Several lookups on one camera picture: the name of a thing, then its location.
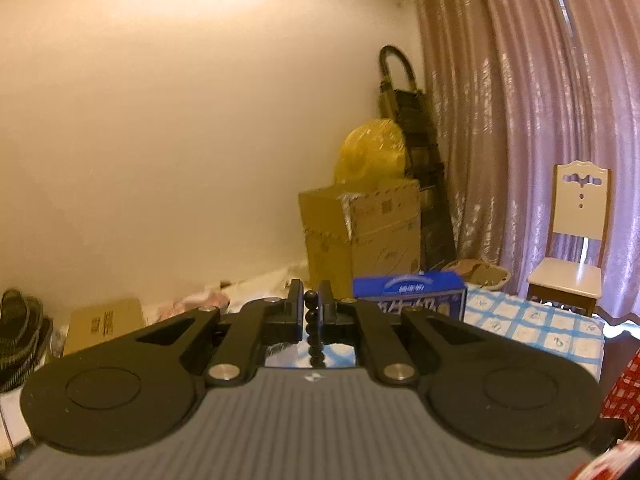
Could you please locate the dark woven basket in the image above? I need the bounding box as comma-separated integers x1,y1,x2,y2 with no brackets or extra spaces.
0,287,53,392

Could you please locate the large dark bead bracelet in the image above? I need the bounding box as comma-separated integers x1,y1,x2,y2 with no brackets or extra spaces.
301,290,327,370

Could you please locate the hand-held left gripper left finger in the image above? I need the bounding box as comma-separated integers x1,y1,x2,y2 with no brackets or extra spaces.
135,279,304,387

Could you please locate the tall blue milk carton box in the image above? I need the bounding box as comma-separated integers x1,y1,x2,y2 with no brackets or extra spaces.
352,271,468,321

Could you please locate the yellow plastic bag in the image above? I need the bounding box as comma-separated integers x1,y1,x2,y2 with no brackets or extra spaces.
334,117,411,191

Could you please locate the beige plastic basin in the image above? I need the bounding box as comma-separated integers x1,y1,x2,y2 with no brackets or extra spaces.
442,258,511,291

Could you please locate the black folding hand cart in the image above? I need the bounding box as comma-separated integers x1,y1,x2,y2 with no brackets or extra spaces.
377,45,458,271

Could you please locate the white wooden chair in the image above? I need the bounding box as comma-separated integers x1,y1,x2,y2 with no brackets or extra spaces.
526,161,613,317

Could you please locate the low cardboard box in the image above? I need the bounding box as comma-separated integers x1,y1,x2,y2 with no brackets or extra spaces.
67,297,146,356

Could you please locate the pink curtain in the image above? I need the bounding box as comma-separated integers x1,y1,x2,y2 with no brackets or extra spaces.
410,0,640,321

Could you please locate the red white patterned fabric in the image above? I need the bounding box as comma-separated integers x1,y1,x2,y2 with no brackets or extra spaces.
570,440,640,480

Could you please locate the pale crumpled cloth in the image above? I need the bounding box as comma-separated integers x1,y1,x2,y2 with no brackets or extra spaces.
147,265,301,315

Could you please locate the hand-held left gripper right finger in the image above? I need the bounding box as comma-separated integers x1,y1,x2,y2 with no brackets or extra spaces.
318,280,488,386

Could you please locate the red checked cloth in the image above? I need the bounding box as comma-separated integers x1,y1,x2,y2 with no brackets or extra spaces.
602,350,640,421

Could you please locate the large cardboard box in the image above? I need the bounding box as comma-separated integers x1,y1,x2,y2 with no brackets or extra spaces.
298,178,423,301

